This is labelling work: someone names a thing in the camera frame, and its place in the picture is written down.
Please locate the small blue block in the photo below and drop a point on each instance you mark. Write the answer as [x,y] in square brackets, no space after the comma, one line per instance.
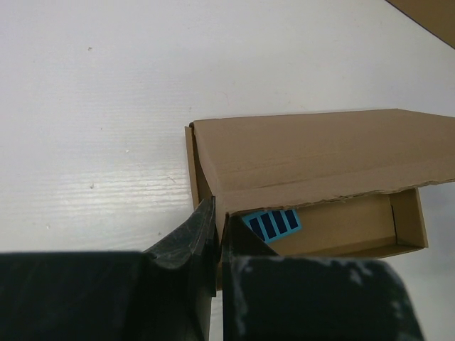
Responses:
[273,225]

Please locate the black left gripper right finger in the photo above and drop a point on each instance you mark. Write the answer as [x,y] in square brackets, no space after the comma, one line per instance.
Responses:
[271,297]

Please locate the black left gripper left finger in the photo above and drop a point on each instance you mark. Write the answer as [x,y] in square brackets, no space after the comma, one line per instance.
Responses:
[162,293]

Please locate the large closed cardboard box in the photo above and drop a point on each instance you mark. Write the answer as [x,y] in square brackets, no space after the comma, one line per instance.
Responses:
[435,16]

